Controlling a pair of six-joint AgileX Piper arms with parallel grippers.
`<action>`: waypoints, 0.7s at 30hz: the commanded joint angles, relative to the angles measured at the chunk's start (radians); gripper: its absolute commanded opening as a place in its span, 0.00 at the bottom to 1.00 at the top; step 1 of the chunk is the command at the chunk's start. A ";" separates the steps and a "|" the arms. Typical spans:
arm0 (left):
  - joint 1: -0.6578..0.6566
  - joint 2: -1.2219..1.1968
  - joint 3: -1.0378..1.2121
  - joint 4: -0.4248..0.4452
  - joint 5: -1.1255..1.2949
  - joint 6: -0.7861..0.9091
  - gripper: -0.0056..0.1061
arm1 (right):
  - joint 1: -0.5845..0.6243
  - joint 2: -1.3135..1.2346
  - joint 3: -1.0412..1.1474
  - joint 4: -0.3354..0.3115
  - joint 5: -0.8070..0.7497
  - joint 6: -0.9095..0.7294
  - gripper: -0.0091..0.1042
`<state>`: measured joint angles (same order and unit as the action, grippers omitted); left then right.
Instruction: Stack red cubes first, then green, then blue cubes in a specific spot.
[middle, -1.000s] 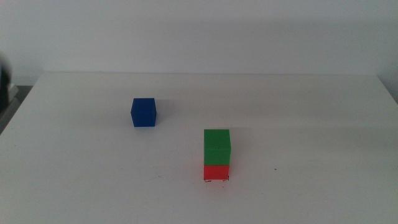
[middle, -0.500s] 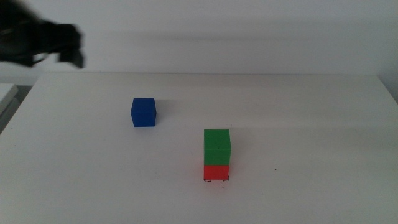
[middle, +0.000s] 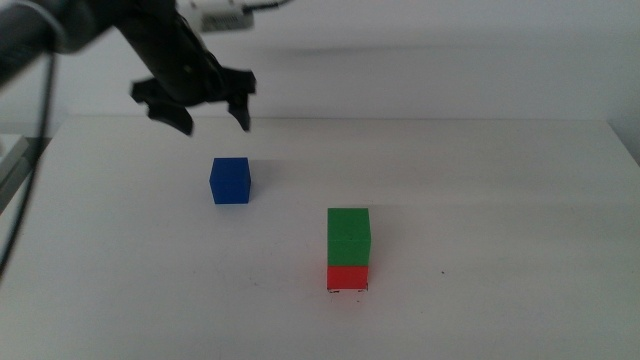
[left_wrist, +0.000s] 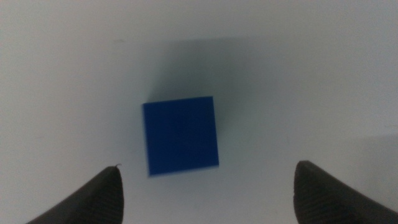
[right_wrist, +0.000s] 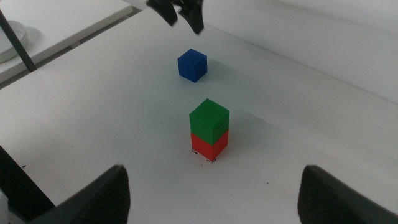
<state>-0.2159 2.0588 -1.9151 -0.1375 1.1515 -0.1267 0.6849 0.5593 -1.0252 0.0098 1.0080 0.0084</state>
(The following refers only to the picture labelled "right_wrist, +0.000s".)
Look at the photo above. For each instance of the round white dish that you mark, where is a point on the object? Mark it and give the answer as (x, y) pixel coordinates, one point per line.
(6, 49)

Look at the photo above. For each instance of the red cube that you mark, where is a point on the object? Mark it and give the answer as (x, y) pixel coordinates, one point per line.
(208, 149)

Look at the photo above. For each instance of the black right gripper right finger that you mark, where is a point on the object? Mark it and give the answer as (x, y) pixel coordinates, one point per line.
(329, 202)

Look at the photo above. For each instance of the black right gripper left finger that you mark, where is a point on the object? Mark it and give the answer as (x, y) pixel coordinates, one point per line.
(99, 202)

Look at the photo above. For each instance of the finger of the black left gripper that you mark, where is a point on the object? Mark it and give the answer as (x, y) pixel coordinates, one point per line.
(166, 11)
(194, 15)

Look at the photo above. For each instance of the green cube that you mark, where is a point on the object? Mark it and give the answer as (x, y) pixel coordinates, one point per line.
(208, 121)

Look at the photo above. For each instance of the white side table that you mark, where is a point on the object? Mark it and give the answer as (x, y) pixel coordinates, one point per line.
(62, 21)

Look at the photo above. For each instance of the blue cube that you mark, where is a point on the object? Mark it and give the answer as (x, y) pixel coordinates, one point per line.
(192, 65)

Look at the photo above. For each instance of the thin black pole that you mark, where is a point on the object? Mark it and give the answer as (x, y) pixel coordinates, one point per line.
(17, 42)

